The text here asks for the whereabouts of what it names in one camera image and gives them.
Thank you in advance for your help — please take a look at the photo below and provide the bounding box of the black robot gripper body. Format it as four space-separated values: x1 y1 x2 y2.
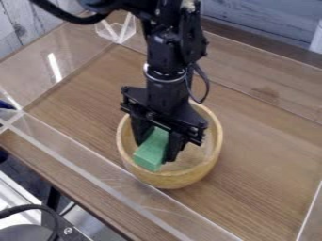
120 64 208 145

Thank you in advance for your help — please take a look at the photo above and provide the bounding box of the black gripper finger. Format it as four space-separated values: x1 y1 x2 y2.
164 131 187 162
131 116 155 145

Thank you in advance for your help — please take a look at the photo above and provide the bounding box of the green rectangular block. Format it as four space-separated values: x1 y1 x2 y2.
133 128 168 172

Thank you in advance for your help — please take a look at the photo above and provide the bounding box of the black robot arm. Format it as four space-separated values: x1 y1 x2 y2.
78 0 207 163

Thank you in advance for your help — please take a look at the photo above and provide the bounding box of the brown wooden bowl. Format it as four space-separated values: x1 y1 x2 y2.
116 104 224 189

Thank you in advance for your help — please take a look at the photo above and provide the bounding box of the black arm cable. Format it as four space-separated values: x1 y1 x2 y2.
29 0 211 104

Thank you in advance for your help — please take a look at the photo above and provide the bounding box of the clear acrylic tray enclosure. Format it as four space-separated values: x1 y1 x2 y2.
0 6 322 241

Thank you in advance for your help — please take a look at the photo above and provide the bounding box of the black metal bracket with screw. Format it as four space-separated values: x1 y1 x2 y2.
41 214 93 241

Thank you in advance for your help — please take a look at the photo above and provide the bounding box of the black cable lower left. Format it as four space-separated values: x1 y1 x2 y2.
0 203 60 241

